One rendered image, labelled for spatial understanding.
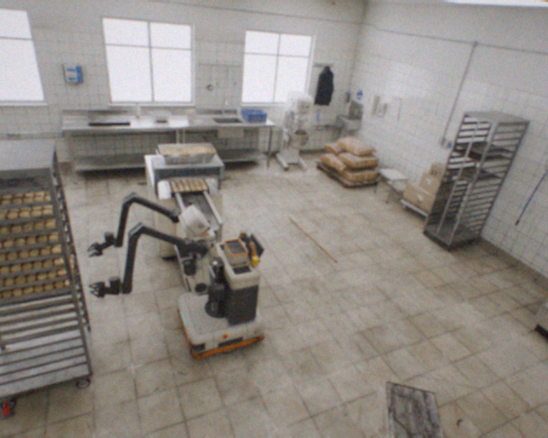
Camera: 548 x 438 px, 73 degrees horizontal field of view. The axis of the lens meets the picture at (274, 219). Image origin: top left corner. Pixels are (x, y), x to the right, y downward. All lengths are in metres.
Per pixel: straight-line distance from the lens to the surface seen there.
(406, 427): 3.39
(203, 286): 3.12
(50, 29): 6.78
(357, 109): 8.14
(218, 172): 4.09
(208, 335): 3.27
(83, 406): 3.36
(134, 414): 3.23
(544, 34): 5.83
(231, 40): 7.13
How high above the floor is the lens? 2.67
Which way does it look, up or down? 29 degrees down
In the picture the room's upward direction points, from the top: 7 degrees clockwise
